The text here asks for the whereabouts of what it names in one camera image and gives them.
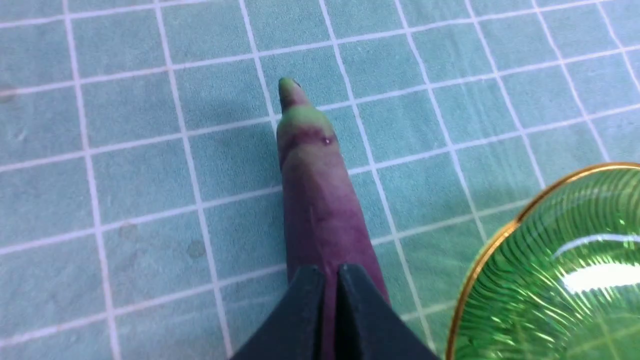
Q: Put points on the purple eggplant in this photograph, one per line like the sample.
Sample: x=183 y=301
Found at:
x=324 y=224

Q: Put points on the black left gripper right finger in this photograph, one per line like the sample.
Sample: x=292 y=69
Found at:
x=366 y=327

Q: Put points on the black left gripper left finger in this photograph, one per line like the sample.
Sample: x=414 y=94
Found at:
x=293 y=329

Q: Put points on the green ribbed glass plate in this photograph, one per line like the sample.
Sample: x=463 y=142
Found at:
x=561 y=281

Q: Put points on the green checkered tablecloth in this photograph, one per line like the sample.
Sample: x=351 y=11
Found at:
x=141 y=199

